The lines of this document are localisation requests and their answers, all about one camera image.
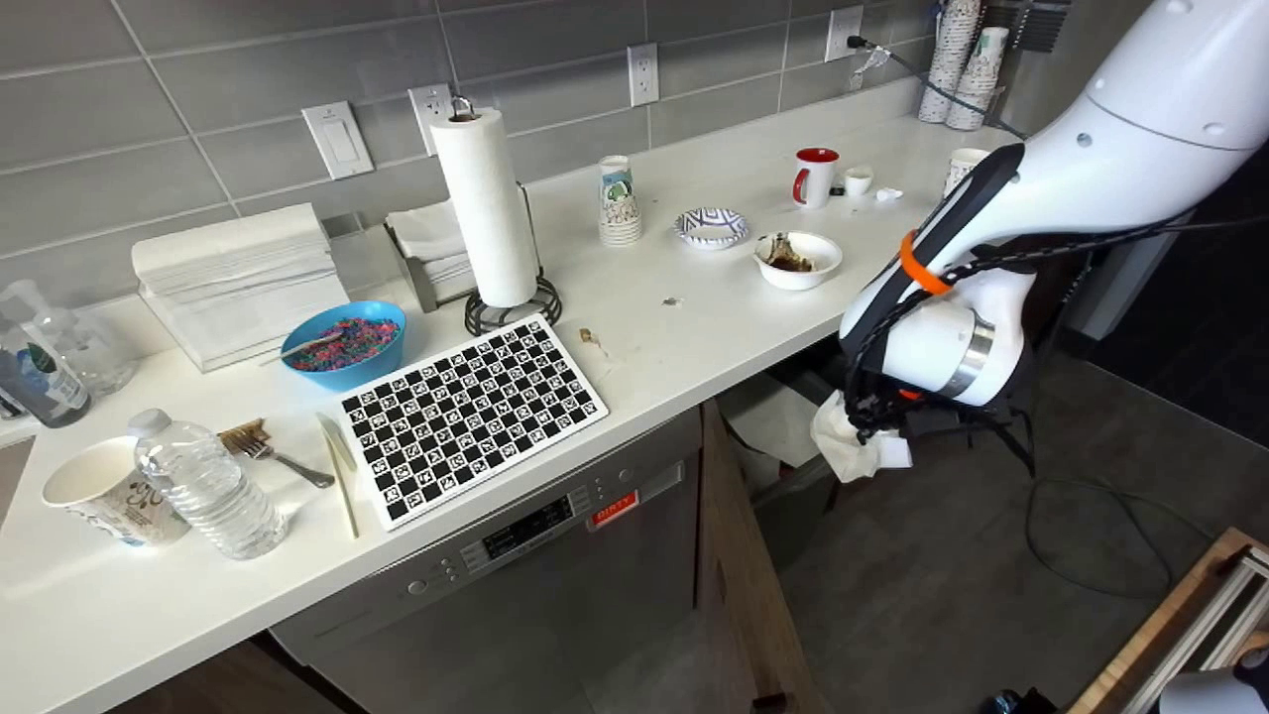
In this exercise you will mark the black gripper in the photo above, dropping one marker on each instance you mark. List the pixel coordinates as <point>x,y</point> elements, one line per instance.
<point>877,401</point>

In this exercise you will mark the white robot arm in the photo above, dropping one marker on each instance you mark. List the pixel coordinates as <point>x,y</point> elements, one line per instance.
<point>1169,114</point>

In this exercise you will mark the grey trash bin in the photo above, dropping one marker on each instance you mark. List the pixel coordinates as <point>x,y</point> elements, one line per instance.
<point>783,468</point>

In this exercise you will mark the white paper towel roll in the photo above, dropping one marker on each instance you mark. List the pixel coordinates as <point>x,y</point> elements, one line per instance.
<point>489,206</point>

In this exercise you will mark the white bowl with food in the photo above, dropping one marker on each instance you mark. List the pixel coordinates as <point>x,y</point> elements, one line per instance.
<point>794,260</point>

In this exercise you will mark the red white mug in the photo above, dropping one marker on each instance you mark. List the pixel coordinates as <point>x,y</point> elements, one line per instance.
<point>813,176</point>

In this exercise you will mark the open cabinet door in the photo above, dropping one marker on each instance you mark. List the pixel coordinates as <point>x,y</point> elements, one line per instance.
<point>753,660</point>

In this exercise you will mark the patterned small plate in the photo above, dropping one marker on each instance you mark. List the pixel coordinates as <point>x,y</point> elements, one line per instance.
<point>712,227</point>

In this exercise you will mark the stainless dishwasher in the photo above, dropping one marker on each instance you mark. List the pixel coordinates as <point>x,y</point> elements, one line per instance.
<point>523,608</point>

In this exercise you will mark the small patterned paper cup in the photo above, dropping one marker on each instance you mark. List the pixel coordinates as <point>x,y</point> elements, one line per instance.
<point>617,198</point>

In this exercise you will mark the stack of paper cups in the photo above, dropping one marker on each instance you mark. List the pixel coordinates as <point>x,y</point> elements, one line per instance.
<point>953,41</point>

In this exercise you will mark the checkered black white mat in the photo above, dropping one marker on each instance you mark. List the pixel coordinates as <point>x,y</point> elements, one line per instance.
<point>468,412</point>

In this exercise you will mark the folded white napkin pile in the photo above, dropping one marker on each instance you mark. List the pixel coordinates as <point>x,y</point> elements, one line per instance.
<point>434,250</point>

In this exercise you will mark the blue bowl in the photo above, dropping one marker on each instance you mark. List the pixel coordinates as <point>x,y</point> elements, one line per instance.
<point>345,345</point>

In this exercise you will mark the wooden chopstick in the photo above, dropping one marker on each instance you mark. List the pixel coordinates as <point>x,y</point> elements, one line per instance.
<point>341,467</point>

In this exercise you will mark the metal fork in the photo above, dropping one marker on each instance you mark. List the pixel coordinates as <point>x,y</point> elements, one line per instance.
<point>253,443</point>

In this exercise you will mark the stack of white napkins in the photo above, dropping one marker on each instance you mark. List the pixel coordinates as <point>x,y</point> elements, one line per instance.
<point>232,291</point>

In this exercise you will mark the clear plastic water bottle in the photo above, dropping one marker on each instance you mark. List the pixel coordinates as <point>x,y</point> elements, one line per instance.
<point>190,468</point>

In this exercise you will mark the clear plastic container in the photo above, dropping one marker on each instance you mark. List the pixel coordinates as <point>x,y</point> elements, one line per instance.
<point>56,361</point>

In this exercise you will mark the wall power outlet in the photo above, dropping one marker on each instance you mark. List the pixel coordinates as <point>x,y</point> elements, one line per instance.
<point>643,74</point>

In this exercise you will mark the black wire towel holder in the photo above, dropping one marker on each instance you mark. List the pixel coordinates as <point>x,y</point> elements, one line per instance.
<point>509,312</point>

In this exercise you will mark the white light switch plate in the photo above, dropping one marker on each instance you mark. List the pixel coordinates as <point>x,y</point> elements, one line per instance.
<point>339,140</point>

